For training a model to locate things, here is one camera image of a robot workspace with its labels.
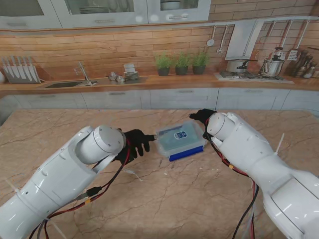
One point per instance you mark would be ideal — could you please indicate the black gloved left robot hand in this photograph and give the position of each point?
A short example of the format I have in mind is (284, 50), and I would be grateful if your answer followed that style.
(134, 142)

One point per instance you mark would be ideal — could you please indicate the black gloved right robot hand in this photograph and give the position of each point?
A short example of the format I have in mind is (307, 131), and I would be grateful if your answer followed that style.
(203, 115)

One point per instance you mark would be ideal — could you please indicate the clear container lid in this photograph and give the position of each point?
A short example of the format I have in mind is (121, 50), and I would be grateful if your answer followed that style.
(180, 135)

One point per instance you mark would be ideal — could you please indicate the clear bubble film sheet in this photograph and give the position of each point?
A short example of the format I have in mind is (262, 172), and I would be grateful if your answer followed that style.
(169, 143)

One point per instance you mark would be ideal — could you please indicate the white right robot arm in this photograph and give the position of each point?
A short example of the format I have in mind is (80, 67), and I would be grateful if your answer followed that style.
(261, 161)

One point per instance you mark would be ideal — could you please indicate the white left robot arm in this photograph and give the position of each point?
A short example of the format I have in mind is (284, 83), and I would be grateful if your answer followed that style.
(62, 174)

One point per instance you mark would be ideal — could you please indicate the grey lower kitchen cabinets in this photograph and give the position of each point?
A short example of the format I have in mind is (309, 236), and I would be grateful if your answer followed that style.
(184, 98)

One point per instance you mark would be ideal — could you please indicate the grey kitchen cabinets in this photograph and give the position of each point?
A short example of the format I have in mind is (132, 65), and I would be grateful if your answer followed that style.
(104, 18)
(184, 98)

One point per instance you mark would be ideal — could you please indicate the white plastic strip scrap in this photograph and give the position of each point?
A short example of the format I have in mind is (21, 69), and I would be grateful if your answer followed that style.
(135, 175)

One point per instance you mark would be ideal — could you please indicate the wooden kitchen countertop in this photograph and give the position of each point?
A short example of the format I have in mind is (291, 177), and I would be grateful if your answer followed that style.
(174, 83)

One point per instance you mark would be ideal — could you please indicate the small steel bowls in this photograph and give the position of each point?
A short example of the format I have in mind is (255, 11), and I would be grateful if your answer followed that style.
(120, 79)

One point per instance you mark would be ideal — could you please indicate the hanging steel utensil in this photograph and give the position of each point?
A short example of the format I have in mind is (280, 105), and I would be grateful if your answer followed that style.
(219, 50)

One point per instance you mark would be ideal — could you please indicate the hanging steel grater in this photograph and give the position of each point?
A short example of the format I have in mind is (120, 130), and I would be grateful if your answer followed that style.
(293, 55)

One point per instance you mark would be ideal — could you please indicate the wooden pepper mills group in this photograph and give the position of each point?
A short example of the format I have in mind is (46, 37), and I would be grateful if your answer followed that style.
(302, 65)

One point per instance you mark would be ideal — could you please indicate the grey upper kitchen cabinets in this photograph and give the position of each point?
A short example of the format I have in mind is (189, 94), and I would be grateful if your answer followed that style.
(104, 18)

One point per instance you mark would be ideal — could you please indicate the stack of white plates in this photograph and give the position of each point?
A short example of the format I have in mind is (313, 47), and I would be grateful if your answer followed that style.
(94, 10)

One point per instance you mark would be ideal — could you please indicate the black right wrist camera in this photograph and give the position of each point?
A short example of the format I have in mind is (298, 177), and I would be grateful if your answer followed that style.
(207, 135)

